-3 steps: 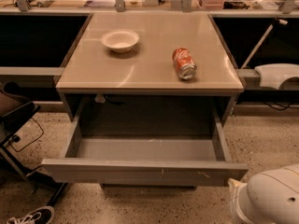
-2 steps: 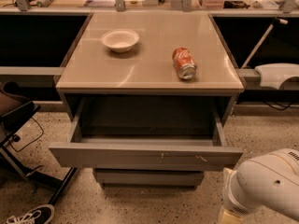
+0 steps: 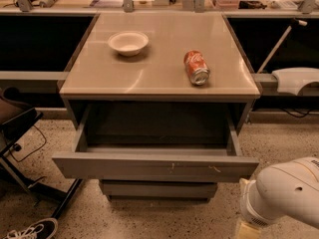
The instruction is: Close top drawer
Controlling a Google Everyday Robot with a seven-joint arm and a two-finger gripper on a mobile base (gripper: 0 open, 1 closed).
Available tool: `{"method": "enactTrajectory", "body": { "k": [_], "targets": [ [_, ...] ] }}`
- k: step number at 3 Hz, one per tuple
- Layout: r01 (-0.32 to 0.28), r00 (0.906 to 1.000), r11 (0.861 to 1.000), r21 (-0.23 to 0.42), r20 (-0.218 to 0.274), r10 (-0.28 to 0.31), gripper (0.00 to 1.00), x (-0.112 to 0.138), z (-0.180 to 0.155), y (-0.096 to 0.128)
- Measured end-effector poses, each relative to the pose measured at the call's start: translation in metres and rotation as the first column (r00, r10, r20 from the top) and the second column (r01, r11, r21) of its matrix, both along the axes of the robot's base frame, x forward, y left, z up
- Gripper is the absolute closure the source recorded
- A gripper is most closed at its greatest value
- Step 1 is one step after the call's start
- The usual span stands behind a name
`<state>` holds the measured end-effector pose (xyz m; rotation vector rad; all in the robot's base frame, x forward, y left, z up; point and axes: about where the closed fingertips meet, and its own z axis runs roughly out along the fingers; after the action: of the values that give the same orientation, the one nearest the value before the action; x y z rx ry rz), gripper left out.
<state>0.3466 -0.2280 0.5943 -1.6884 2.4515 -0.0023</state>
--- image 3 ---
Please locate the foam-padded gripper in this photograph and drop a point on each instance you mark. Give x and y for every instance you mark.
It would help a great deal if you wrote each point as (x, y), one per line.
(248, 205)

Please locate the grey cabinet with beige top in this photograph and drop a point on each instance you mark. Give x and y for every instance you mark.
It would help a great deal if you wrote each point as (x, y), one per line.
(157, 74)

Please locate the grey top drawer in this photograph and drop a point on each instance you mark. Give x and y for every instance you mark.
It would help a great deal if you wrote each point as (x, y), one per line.
(156, 142)

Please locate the black and white sneaker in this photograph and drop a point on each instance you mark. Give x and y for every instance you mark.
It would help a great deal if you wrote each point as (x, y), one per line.
(42, 229)

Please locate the white paper bowl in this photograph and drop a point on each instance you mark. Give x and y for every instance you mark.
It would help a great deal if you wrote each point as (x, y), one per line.
(128, 43)

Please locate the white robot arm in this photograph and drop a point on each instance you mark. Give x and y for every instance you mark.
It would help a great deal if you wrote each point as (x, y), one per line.
(283, 189)

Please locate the black items on right shelf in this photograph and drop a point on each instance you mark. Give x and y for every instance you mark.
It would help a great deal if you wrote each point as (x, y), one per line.
(251, 4)

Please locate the red cola can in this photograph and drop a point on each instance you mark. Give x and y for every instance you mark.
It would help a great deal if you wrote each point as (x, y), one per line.
(196, 68)

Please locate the white plastic cover piece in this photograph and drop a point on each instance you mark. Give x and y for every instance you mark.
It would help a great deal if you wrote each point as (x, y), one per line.
(293, 80)

